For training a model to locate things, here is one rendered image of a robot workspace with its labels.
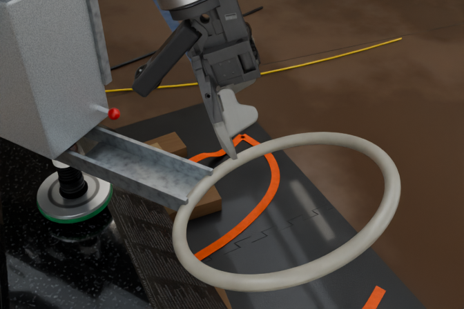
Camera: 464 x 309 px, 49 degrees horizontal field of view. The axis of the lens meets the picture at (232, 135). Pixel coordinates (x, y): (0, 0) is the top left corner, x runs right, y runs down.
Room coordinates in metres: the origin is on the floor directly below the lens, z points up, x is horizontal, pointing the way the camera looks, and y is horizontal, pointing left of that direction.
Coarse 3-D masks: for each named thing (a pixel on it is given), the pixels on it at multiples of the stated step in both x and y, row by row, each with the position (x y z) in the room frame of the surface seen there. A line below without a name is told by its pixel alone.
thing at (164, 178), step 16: (96, 128) 1.06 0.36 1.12; (112, 144) 1.03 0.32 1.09; (128, 144) 1.00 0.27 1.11; (144, 144) 0.98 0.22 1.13; (64, 160) 0.97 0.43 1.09; (80, 160) 0.94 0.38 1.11; (96, 160) 0.98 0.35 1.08; (112, 160) 0.97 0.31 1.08; (128, 160) 0.97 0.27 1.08; (144, 160) 0.97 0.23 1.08; (160, 160) 0.95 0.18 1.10; (176, 160) 0.93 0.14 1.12; (96, 176) 0.92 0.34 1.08; (112, 176) 0.89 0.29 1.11; (128, 176) 0.87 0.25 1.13; (144, 176) 0.91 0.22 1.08; (160, 176) 0.91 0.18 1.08; (176, 176) 0.91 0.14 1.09; (192, 176) 0.91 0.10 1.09; (144, 192) 0.84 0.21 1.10; (160, 192) 0.82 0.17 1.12; (176, 192) 0.85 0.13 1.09; (176, 208) 0.80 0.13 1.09
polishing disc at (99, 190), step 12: (48, 180) 1.10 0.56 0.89; (96, 180) 1.10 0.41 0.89; (48, 192) 1.04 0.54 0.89; (96, 192) 1.04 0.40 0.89; (108, 192) 1.05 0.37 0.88; (48, 204) 1.00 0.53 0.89; (60, 204) 1.00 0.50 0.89; (72, 204) 1.00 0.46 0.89; (84, 204) 1.00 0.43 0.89; (96, 204) 1.00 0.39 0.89; (60, 216) 0.95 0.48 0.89; (72, 216) 0.95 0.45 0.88
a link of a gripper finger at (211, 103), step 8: (200, 72) 0.55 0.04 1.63; (200, 80) 0.54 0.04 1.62; (208, 80) 0.54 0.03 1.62; (200, 88) 0.53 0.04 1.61; (208, 88) 0.53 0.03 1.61; (208, 96) 0.53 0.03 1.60; (208, 104) 0.52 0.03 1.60; (216, 104) 0.52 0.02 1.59; (208, 112) 0.51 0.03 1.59; (216, 112) 0.52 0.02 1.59; (216, 120) 0.51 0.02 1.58
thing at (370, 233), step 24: (264, 144) 0.96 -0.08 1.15; (288, 144) 0.95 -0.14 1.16; (312, 144) 0.94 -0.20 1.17; (336, 144) 0.90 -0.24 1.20; (360, 144) 0.85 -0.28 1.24; (216, 168) 0.90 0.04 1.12; (384, 168) 0.74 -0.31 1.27; (192, 192) 0.83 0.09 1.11; (384, 192) 0.67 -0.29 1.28; (384, 216) 0.60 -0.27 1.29; (360, 240) 0.55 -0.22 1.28; (192, 264) 0.58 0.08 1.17; (312, 264) 0.52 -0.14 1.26; (336, 264) 0.52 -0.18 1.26; (240, 288) 0.51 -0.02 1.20; (264, 288) 0.50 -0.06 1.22
